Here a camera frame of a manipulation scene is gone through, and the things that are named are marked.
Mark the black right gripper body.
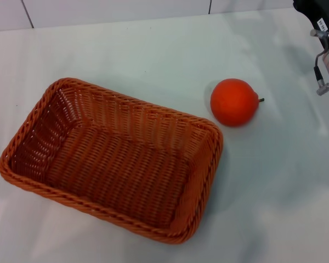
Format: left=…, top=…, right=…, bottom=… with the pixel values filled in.
left=292, top=0, right=329, bottom=42

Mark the orange woven rectangular basket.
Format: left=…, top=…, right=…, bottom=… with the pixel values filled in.
left=0, top=77, right=224, bottom=245

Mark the orange round toy fruit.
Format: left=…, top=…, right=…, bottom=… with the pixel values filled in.
left=209, top=78, right=265, bottom=128

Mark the grey cable with metal plug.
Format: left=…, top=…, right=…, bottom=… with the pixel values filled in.
left=313, top=50, right=329, bottom=96

